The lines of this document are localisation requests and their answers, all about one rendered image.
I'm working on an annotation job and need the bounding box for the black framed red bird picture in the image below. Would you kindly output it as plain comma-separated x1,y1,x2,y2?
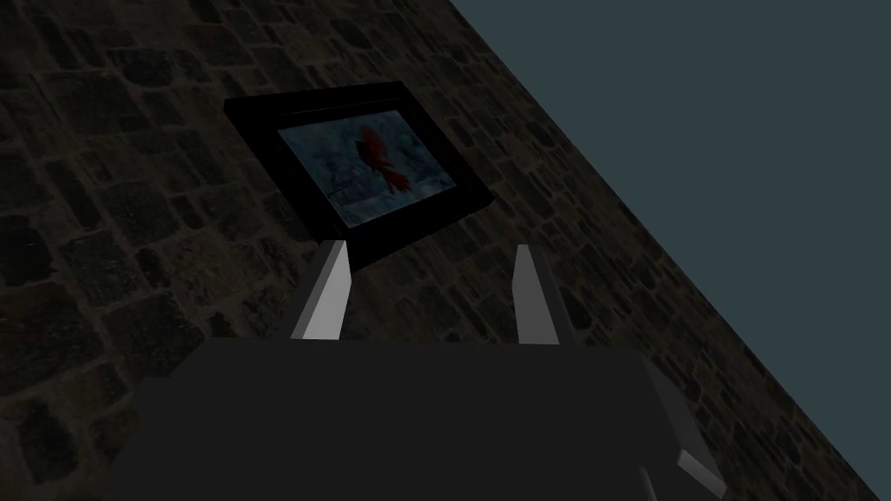
222,80,496,274

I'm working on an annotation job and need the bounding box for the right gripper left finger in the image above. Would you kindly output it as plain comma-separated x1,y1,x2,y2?
278,239,352,342

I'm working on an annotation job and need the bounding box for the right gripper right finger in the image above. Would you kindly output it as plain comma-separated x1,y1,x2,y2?
511,243,579,346

